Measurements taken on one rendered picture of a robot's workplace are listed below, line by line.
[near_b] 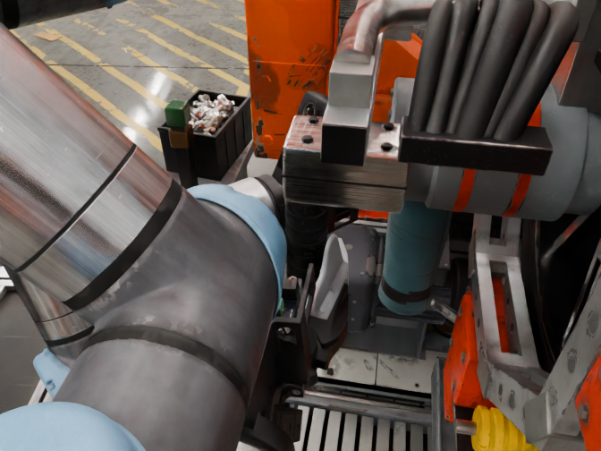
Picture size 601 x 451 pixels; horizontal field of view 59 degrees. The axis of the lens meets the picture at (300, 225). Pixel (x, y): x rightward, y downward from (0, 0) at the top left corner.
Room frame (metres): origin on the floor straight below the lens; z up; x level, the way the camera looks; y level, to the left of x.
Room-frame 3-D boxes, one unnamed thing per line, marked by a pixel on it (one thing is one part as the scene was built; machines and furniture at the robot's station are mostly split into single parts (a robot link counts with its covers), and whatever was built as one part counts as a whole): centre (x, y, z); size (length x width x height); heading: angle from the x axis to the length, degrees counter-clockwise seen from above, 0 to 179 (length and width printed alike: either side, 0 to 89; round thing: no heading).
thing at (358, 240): (0.79, -0.23, 0.26); 0.42 x 0.18 x 0.35; 80
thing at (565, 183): (0.48, -0.20, 0.85); 0.21 x 0.14 x 0.14; 80
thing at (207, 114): (1.10, 0.22, 0.51); 0.20 x 0.14 x 0.13; 162
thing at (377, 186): (0.34, -0.03, 0.93); 0.09 x 0.05 x 0.05; 80
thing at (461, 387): (0.46, -0.30, 0.48); 0.16 x 0.12 x 0.17; 80
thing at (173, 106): (0.95, 0.24, 0.64); 0.04 x 0.04 x 0.04; 80
